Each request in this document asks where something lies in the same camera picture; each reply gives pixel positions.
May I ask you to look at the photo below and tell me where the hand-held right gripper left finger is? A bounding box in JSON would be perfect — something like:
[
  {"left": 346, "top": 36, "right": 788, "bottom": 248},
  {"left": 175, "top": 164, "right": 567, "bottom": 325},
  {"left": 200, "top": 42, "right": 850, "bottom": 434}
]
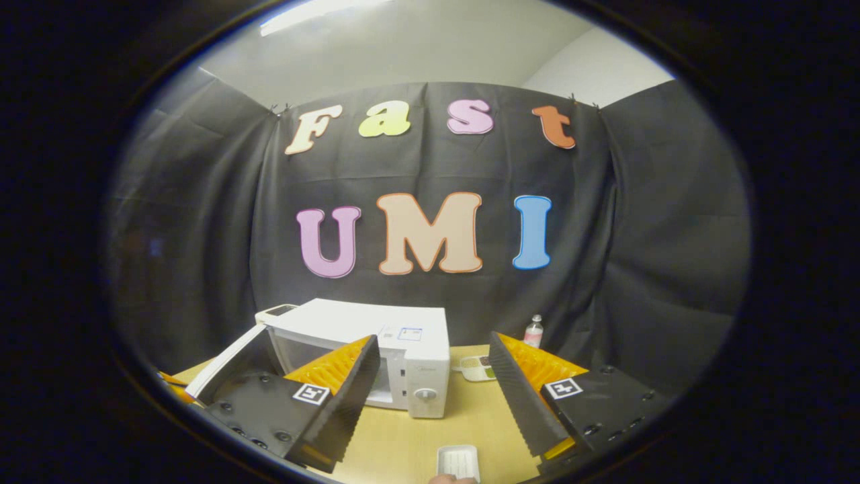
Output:
[{"left": 202, "top": 334, "right": 382, "bottom": 473}]

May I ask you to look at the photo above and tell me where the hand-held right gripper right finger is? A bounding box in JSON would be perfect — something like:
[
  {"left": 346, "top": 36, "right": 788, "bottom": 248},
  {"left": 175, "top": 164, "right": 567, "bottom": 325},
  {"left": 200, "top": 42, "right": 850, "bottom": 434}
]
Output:
[{"left": 488, "top": 331, "right": 673, "bottom": 466}]

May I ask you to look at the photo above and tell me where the white microwave oven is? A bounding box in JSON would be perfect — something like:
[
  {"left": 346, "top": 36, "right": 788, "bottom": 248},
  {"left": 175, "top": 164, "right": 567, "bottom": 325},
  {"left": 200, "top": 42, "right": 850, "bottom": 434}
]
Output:
[{"left": 185, "top": 298, "right": 451, "bottom": 419}]

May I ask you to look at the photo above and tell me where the white divided dish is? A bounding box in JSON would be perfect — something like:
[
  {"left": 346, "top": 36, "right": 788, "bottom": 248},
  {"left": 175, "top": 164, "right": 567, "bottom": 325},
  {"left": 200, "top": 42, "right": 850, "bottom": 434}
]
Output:
[{"left": 460, "top": 355, "right": 497, "bottom": 382}]

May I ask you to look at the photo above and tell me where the white ribbed plastic tray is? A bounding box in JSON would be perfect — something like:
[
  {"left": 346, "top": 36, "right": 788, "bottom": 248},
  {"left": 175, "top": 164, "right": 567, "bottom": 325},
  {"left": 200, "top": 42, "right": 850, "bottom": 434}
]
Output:
[{"left": 437, "top": 444, "right": 481, "bottom": 483}]

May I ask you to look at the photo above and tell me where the black backdrop cloth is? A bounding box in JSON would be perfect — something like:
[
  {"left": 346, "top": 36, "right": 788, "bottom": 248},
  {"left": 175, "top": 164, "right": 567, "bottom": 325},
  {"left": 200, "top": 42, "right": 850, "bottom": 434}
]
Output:
[{"left": 107, "top": 67, "right": 752, "bottom": 397}]

